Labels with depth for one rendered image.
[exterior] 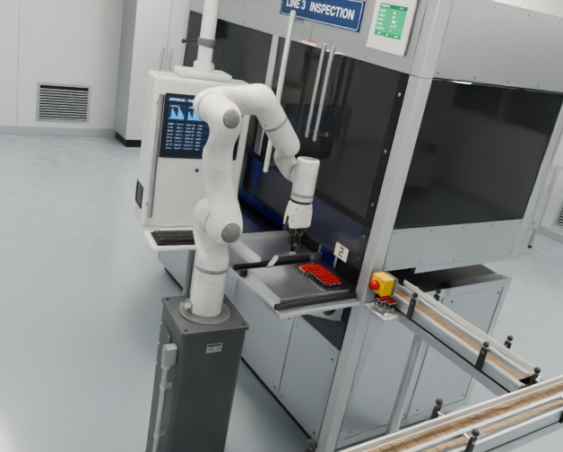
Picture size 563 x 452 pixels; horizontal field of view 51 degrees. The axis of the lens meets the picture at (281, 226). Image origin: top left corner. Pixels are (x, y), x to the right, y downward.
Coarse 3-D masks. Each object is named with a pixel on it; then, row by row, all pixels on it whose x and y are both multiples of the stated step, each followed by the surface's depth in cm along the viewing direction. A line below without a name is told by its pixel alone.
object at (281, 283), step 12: (300, 264) 262; (252, 276) 245; (264, 276) 251; (276, 276) 253; (288, 276) 255; (264, 288) 237; (276, 288) 243; (288, 288) 245; (300, 288) 247; (312, 288) 249; (276, 300) 231; (288, 300) 231
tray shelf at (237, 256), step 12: (240, 252) 270; (324, 264) 275; (240, 276) 248; (336, 276) 264; (252, 288) 240; (348, 288) 256; (264, 300) 233; (336, 300) 243; (348, 300) 245; (276, 312) 226; (288, 312) 227; (300, 312) 230; (312, 312) 233
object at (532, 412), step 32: (544, 384) 195; (448, 416) 169; (480, 416) 178; (512, 416) 177; (544, 416) 184; (352, 448) 150; (384, 448) 158; (416, 448) 154; (448, 448) 162; (480, 448) 168; (512, 448) 180
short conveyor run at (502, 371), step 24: (408, 288) 254; (408, 312) 237; (432, 312) 231; (432, 336) 229; (456, 336) 222; (480, 336) 225; (456, 360) 220; (480, 360) 210; (504, 360) 206; (504, 384) 203; (528, 384) 201
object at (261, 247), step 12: (240, 240) 274; (252, 240) 285; (264, 240) 287; (276, 240) 290; (252, 252) 266; (264, 252) 275; (276, 252) 277; (288, 252) 279; (300, 252) 282; (312, 252) 284
